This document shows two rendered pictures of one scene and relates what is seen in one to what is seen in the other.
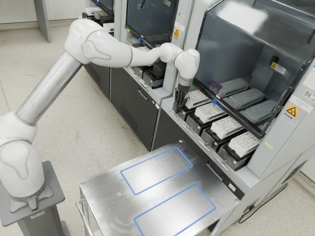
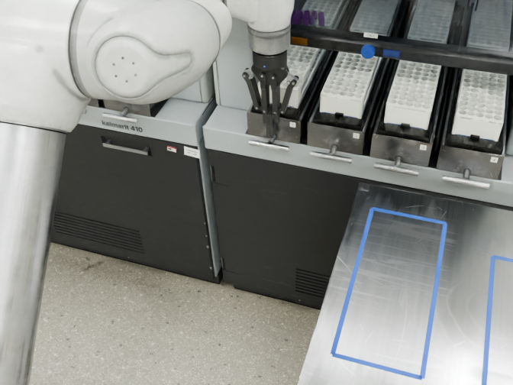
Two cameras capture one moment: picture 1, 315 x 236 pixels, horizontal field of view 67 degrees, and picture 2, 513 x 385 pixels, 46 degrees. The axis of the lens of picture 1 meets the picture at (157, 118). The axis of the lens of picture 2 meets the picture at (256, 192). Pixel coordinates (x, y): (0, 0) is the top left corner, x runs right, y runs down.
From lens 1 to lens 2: 0.54 m
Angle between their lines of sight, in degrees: 21
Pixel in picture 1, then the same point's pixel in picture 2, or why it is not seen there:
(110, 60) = (193, 66)
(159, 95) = (185, 121)
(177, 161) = (410, 236)
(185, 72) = (275, 14)
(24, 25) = not seen: outside the picture
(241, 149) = (494, 122)
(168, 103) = (226, 127)
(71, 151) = not seen: outside the picture
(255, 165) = not seen: outside the picture
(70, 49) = (20, 108)
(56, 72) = (13, 209)
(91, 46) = (137, 49)
